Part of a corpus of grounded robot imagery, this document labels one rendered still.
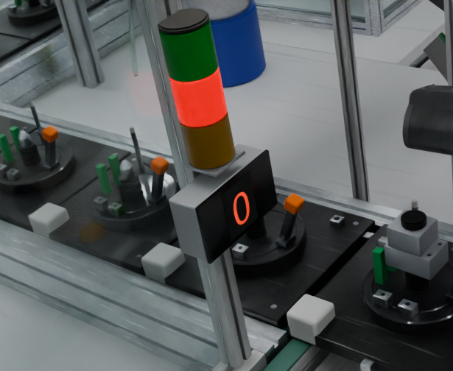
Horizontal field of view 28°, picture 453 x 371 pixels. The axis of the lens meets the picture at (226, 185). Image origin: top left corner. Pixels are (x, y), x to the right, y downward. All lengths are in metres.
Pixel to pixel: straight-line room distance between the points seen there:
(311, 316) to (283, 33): 1.17
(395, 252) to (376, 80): 0.85
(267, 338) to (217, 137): 0.35
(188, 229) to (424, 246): 0.31
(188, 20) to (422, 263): 0.43
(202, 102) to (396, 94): 1.01
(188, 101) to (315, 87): 1.05
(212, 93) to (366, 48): 1.20
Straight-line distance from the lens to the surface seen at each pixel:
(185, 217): 0.94
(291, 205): 1.21
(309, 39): 2.16
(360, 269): 1.24
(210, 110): 0.91
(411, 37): 2.11
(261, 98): 1.93
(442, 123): 0.98
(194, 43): 0.88
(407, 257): 1.13
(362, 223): 1.32
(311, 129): 1.79
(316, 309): 1.16
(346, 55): 1.30
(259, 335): 1.19
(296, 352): 1.17
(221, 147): 0.93
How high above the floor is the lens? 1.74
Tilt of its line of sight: 32 degrees down
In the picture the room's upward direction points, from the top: 12 degrees counter-clockwise
